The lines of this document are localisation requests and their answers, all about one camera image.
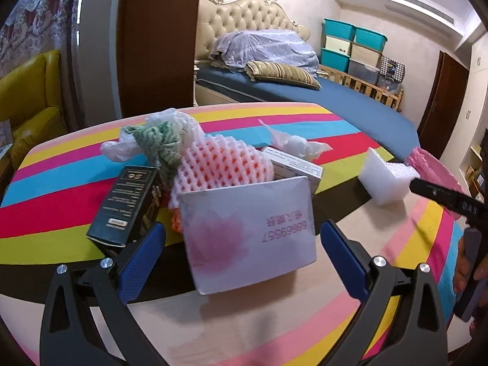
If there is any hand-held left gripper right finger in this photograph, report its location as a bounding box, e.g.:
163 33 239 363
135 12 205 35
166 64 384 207
320 219 447 366

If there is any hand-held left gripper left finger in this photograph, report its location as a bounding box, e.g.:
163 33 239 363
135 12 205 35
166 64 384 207
40 221 168 366

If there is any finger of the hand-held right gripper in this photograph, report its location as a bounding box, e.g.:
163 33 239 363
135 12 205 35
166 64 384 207
410 177 460 210

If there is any pink trash bin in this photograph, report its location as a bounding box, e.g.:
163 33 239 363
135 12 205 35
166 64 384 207
406 148 473 199

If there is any white foam block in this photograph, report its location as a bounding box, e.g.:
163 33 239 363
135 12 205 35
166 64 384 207
358 147 422 207

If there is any white cardboard box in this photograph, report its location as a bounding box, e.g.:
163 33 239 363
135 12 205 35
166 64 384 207
177 175 318 295

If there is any white orange foam fruit net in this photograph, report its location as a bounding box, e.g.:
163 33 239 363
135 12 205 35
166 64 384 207
168 135 275 233

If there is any white plastic bag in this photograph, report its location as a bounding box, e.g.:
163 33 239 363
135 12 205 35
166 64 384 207
100 109 201 164

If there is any person's right hand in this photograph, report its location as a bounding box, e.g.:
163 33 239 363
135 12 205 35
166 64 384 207
454 232 471 296

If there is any black carton box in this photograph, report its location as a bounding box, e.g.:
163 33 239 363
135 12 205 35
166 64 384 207
86 166 164 248

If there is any dark wooden door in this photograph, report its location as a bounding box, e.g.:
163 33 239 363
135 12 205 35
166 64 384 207
417 50 469 161

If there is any small beige white carton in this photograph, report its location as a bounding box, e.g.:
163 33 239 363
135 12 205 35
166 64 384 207
262 146 325 195

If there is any small clear storage bin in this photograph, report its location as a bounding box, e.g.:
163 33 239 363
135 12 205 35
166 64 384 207
377 74 403 94

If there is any green knitted cloth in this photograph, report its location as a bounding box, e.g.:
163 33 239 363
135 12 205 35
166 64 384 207
121 121 184 187

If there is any white wardrobe cabinet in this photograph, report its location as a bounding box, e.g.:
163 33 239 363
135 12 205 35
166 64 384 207
459 34 488 195

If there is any striped tablecloth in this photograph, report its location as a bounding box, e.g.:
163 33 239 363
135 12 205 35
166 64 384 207
0 102 473 366

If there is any bed with blue sheet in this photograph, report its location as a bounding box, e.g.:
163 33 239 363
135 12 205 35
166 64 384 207
194 63 422 163

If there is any crumpled white tissue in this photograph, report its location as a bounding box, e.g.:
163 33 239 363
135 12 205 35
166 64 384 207
258 119 333 161

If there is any houndstooth bag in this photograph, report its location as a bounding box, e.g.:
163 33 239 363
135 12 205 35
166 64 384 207
380 56 405 82

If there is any beige storage bin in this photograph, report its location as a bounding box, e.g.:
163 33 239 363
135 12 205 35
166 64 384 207
350 42 384 65
324 35 353 55

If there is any teal storage bin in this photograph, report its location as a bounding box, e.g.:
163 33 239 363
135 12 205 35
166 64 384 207
354 25 389 52
320 48 350 72
324 18 357 42

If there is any white air conditioner vent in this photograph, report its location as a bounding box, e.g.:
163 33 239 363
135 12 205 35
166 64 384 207
381 0 456 23

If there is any gold striped pillow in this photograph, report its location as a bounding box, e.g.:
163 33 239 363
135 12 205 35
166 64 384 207
244 61 321 91

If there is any yellow leather armchair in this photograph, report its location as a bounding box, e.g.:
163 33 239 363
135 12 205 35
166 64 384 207
0 49 71 168

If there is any dark wooden partition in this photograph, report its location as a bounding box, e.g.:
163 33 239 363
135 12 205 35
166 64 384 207
120 0 204 119

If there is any lavender folded quilt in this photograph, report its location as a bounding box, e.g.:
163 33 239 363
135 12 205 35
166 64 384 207
210 28 320 79

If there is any beige tufted headboard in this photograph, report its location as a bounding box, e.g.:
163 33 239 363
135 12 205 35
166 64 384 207
194 0 311 65

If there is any lace patterned curtain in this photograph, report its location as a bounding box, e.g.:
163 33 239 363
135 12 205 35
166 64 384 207
0 0 86 81

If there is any wooden crib rail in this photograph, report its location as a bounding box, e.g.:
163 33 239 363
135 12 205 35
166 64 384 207
318 65 405 113

